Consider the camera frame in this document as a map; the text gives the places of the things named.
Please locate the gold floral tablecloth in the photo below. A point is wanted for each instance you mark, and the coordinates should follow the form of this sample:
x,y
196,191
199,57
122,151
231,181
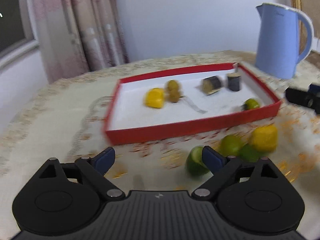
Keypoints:
x,y
62,120

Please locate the white framed window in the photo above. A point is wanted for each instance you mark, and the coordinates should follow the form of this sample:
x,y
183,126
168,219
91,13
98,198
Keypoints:
x,y
11,17

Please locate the light blue electric kettle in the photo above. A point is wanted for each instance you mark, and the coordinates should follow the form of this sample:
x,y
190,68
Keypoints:
x,y
277,42

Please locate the cut green lime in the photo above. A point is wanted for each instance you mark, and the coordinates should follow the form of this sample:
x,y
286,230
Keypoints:
x,y
195,162

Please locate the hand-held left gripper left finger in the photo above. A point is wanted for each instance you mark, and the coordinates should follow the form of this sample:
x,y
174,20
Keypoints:
x,y
105,159

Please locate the pink patterned curtain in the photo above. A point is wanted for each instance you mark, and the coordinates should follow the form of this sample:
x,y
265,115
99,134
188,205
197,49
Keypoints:
x,y
82,25

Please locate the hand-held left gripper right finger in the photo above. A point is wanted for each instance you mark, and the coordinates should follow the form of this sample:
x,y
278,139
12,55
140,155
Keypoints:
x,y
212,158

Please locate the olive brown round fruit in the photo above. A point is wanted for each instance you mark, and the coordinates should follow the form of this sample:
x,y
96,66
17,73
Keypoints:
x,y
174,96
172,85

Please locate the dark cylindrical cane piece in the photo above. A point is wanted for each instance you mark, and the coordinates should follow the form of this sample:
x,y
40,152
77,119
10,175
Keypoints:
x,y
234,82
212,84

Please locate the yellow fruit piece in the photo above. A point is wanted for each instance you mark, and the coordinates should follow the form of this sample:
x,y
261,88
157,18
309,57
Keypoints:
x,y
155,98
265,137

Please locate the red shallow cardboard box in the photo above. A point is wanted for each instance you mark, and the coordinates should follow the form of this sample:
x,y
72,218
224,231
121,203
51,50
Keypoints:
x,y
175,122

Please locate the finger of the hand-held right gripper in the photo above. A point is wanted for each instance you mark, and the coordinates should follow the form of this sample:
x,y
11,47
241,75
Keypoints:
x,y
297,97

